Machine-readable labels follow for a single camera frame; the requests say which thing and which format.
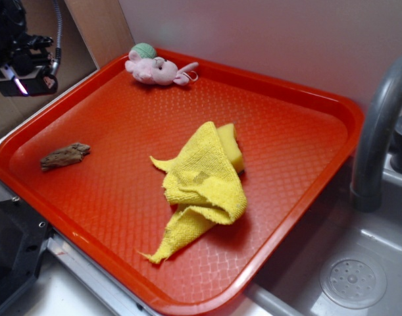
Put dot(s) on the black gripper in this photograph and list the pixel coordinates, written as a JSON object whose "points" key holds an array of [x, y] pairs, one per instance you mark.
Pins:
{"points": [[28, 68]]}

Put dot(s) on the brown wood chip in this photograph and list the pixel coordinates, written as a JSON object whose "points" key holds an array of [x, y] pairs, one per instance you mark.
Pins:
{"points": [[63, 157]]}

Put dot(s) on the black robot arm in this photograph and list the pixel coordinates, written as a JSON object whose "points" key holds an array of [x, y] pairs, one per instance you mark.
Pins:
{"points": [[13, 25]]}

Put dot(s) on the cardboard panel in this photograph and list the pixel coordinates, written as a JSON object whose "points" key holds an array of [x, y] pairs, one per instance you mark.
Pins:
{"points": [[76, 62]]}

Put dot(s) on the wooden board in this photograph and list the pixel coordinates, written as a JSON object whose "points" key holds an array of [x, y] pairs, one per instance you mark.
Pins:
{"points": [[103, 27]]}

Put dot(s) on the red plastic tray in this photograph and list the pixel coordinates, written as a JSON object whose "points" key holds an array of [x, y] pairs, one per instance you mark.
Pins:
{"points": [[111, 205]]}

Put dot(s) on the green yarn ball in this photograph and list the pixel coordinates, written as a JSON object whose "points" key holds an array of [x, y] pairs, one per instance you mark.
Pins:
{"points": [[145, 50]]}

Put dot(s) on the pink plush mouse toy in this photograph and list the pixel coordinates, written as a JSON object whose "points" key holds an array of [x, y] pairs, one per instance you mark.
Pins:
{"points": [[159, 71]]}

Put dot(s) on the yellow cloth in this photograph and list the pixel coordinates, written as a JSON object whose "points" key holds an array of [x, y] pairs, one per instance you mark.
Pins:
{"points": [[202, 183]]}

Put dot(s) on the yellow sponge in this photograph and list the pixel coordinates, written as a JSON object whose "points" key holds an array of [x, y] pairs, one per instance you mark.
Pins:
{"points": [[227, 135]]}

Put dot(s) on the grey faucet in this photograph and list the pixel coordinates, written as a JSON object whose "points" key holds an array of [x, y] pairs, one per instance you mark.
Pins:
{"points": [[382, 128]]}

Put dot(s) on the grey sink basin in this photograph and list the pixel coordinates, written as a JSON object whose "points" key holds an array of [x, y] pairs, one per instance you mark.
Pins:
{"points": [[288, 283]]}

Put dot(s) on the sink drain cover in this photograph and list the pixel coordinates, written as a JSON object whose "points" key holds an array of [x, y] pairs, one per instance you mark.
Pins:
{"points": [[353, 281]]}

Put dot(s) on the black metal bracket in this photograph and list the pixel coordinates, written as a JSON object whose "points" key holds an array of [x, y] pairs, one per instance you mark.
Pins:
{"points": [[23, 239]]}

